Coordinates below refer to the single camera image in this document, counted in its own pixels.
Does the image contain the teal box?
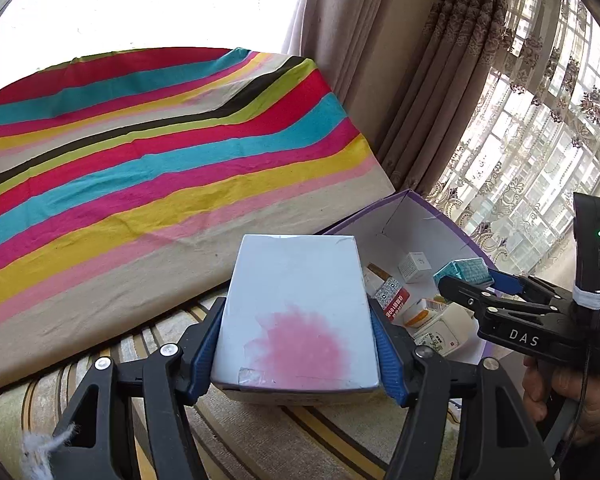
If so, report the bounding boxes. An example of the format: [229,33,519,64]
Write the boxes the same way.
[432,257,494,289]

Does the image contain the purple cardboard box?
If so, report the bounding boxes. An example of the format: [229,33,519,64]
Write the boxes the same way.
[312,189,501,366]

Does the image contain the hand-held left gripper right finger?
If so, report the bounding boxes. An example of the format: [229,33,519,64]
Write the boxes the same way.
[367,296,556,480]

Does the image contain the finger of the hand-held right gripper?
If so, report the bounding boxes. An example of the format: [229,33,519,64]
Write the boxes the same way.
[490,270,573,306]
[437,275,556,323]

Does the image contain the white box orange label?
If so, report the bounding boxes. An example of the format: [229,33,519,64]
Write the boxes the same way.
[364,262,397,293]
[404,297,447,329]

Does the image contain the floral lace curtain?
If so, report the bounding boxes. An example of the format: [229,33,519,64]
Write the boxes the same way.
[420,0,600,281]

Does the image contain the red tissue pack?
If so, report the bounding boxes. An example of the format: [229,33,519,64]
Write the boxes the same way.
[374,276,411,324]

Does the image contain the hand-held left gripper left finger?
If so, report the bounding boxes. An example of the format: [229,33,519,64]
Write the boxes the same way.
[50,296,228,480]

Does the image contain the beige curtain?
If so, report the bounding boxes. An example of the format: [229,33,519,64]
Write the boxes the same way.
[280,0,486,201]

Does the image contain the colourful striped cloth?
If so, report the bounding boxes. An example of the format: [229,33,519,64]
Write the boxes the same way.
[0,47,396,396]

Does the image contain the white green medicine box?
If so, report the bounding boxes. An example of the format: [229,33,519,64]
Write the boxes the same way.
[414,305,478,363]

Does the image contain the small white box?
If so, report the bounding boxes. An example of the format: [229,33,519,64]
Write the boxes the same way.
[397,251,432,284]

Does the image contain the black cable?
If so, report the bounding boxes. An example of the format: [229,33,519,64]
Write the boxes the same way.
[547,310,598,480]

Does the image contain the large white cardboard box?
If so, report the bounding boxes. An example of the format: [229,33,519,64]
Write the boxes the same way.
[210,233,382,406]

